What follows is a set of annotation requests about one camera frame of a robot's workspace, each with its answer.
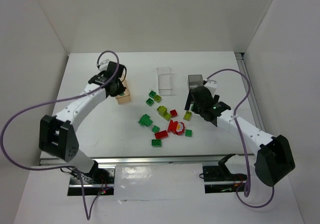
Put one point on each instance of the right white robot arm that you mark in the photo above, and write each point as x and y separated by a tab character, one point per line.
274	158

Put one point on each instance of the dark green square lego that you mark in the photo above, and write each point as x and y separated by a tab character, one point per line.
150	101

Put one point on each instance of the grey translucent container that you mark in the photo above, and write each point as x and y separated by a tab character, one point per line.
194	81

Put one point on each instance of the lime square lego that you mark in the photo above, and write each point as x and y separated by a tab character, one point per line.
157	98

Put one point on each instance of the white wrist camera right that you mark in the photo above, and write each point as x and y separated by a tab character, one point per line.
211	85

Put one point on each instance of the red rectangular lego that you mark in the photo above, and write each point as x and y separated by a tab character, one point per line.
161	135

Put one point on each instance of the aluminium rail front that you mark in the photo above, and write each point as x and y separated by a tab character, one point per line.
160	159

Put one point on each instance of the lime lego right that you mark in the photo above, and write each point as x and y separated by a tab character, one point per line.
187	116

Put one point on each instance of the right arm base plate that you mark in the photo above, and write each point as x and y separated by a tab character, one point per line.
221	181

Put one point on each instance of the clear plastic container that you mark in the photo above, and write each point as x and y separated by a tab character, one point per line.
164	81

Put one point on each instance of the green flat lego front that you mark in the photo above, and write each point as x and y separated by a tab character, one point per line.
156	143

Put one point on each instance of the green lego plate stack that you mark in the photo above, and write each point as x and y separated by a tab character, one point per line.
145	120

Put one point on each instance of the lime stepped lego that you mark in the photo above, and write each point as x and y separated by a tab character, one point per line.
163	112

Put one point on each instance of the red flower lego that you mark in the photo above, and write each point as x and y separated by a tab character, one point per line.
176	127

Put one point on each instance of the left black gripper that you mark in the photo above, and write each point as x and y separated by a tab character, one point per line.
120	87

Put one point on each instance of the small green lego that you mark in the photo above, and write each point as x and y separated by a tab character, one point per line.
155	129

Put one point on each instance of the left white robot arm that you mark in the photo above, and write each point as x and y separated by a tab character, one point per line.
57	134

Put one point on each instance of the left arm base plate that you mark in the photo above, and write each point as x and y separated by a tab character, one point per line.
103	186

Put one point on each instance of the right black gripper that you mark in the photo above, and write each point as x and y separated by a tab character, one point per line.
194	103

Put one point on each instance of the small red square lego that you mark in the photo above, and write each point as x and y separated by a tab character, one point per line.
173	113

